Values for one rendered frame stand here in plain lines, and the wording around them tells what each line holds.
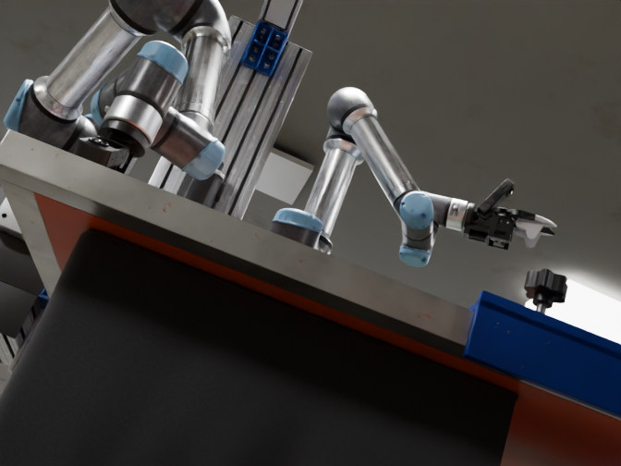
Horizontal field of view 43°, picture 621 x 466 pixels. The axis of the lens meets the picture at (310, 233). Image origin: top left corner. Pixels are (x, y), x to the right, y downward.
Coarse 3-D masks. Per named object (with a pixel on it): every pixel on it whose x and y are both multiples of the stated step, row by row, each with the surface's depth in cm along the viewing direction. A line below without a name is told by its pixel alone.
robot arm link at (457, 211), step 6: (450, 204) 193; (456, 204) 193; (462, 204) 193; (468, 204) 194; (450, 210) 193; (456, 210) 193; (462, 210) 192; (450, 216) 193; (456, 216) 193; (462, 216) 192; (450, 222) 194; (456, 222) 193; (462, 222) 193; (456, 228) 195; (462, 228) 195
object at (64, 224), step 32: (64, 224) 83; (96, 224) 79; (64, 256) 93; (192, 256) 78; (256, 288) 80; (352, 320) 79; (416, 352) 81; (512, 384) 80; (512, 416) 89; (544, 416) 85; (576, 416) 82; (608, 416) 79; (512, 448) 101; (544, 448) 96; (576, 448) 92; (608, 448) 88
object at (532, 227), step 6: (540, 216) 188; (516, 222) 190; (522, 222) 189; (528, 222) 189; (534, 222) 188; (540, 222) 187; (546, 222) 187; (552, 222) 188; (522, 228) 189; (528, 228) 188; (534, 228) 187; (540, 228) 187; (528, 234) 187; (534, 234) 187
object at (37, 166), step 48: (0, 144) 75; (48, 144) 75; (48, 192) 76; (96, 192) 74; (144, 192) 75; (48, 240) 89; (192, 240) 75; (240, 240) 75; (288, 240) 76; (48, 288) 108; (288, 288) 77; (336, 288) 75; (384, 288) 76; (432, 336) 75; (528, 384) 78
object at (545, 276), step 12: (528, 276) 80; (540, 276) 79; (552, 276) 79; (564, 276) 79; (528, 288) 80; (540, 288) 79; (552, 288) 79; (564, 288) 79; (540, 300) 79; (552, 300) 79; (564, 300) 80; (540, 312) 79
